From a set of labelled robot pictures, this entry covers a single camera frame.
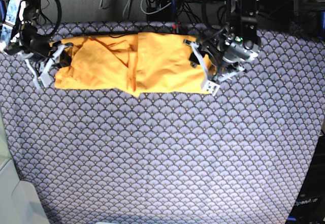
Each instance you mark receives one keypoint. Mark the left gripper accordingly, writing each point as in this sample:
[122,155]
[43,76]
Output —
[227,53]

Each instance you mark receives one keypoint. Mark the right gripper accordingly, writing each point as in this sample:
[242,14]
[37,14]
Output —
[44,51]

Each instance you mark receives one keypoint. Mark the yellow T-shirt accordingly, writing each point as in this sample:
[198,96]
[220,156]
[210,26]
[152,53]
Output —
[137,63]

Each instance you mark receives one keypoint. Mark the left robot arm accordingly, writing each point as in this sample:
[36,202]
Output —
[239,19]

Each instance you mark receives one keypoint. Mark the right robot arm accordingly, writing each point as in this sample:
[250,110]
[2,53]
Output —
[20,37]

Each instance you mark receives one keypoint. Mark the red and black clamp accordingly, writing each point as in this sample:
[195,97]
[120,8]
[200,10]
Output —
[176,28]

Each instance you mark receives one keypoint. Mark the blue fan-patterned tablecloth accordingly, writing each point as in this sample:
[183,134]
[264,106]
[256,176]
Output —
[239,157]

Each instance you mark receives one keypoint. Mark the white plastic bin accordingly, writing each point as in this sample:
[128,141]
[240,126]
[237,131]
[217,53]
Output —
[19,200]

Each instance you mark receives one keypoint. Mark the black OpenArm box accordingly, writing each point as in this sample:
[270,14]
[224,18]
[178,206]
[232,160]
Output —
[309,206]

